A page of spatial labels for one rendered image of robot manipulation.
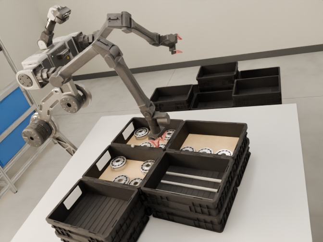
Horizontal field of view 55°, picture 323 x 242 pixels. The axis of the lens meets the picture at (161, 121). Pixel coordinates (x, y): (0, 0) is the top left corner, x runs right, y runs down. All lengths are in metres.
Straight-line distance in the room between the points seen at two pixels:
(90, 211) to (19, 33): 3.88
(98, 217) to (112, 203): 0.10
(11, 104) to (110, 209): 2.28
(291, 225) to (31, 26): 4.75
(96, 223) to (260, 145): 1.07
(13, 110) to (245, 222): 2.81
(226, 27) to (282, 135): 2.80
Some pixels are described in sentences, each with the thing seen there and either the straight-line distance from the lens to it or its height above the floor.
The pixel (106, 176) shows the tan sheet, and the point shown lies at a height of 0.83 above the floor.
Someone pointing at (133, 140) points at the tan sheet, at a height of 0.83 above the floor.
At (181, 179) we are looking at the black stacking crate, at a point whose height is 0.83.
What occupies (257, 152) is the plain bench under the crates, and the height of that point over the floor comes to 0.70.
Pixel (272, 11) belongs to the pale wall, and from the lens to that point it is 4.58.
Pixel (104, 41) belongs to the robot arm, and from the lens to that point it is 1.60.
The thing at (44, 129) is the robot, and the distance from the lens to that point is 2.58.
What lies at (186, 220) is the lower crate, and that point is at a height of 0.75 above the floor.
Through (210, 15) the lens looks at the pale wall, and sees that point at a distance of 4.64.
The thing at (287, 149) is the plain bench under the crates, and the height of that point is 0.70.
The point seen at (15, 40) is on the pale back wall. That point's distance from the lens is 5.18.
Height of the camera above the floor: 2.00
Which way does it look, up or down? 32 degrees down
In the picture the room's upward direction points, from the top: 17 degrees counter-clockwise
